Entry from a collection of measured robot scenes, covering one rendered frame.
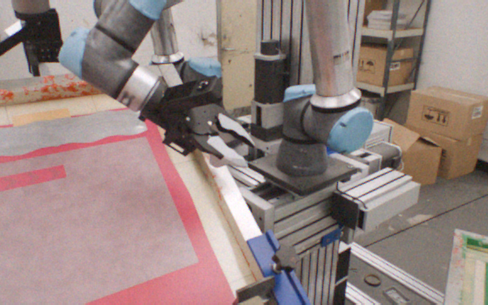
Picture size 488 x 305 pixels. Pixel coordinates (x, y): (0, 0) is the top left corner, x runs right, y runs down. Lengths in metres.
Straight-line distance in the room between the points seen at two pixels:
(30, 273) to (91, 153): 0.25
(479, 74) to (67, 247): 4.14
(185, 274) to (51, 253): 0.22
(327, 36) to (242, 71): 4.14
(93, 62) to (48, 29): 0.37
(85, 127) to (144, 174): 0.16
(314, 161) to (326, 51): 0.33
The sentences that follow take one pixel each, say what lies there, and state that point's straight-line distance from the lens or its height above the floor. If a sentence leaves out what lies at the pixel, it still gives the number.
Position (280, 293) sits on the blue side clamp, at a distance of 0.73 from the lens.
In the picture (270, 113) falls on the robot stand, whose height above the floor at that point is 1.35.
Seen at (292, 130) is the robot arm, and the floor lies 1.38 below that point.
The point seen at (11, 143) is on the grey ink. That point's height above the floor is 1.46.
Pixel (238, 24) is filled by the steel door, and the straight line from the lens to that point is 4.89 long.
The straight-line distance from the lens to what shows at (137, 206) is 0.79.
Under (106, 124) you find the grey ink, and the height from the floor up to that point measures 1.46.
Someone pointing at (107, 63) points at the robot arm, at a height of 1.62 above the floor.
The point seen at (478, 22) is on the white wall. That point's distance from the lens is 4.50.
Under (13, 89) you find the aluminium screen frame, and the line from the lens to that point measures 0.93.
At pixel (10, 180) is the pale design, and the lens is 0.84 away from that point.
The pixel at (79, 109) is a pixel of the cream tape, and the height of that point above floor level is 1.49.
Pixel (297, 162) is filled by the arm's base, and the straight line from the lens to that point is 1.09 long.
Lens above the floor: 1.74
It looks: 23 degrees down
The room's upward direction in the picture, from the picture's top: straight up
